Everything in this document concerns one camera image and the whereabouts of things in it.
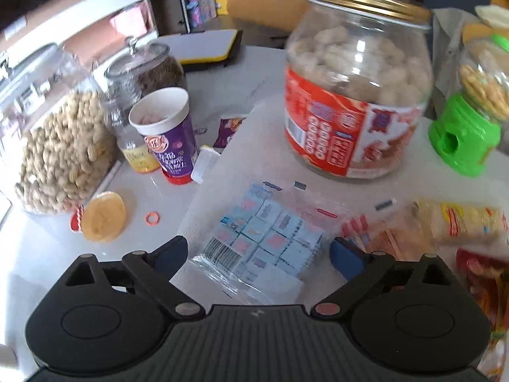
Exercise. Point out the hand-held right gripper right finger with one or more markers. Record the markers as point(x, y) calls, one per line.
point(346, 255)

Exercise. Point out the small white packet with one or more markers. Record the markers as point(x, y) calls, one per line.
point(204, 163)

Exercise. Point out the small purple snack packet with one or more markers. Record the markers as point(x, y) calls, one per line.
point(229, 129)

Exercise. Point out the green candy dispenser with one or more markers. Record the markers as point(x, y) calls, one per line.
point(473, 111)

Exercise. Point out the small bottle yellow label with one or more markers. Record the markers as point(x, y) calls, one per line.
point(131, 143)

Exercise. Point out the rice cracker packet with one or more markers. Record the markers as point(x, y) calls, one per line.
point(461, 221)

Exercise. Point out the glass jar of peanuts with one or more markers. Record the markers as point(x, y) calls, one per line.
point(55, 143)

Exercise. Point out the yellow-edged grey tray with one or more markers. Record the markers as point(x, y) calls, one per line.
point(206, 46)

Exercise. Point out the round yellow cracker packet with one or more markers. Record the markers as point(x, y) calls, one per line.
point(104, 216)

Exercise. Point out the clear bag of blue candies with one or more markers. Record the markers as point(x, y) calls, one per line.
point(265, 237)

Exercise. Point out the purple paper cup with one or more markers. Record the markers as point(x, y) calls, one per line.
point(168, 135)

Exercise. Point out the large plastic jar red label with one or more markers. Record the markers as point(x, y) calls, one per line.
point(356, 87)

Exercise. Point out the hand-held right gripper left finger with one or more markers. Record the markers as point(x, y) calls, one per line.
point(171, 252)

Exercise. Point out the red snack bag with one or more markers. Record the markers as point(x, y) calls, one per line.
point(485, 286)

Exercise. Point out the orange striped snack packet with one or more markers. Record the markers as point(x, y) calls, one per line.
point(377, 237)

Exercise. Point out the glass jar of dark tea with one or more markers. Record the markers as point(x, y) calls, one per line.
point(148, 72)

